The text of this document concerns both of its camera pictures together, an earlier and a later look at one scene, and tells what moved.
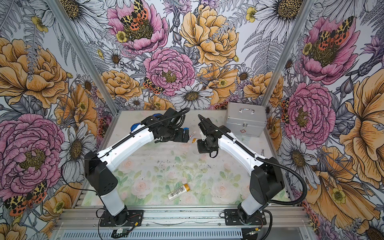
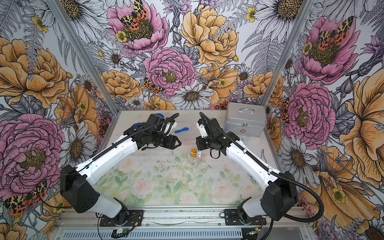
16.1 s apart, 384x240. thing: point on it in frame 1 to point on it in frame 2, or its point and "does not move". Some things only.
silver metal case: [245, 119] does not move
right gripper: [202, 150] does not move
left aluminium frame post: [85, 58] does not move
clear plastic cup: [195, 151] to [194, 160]
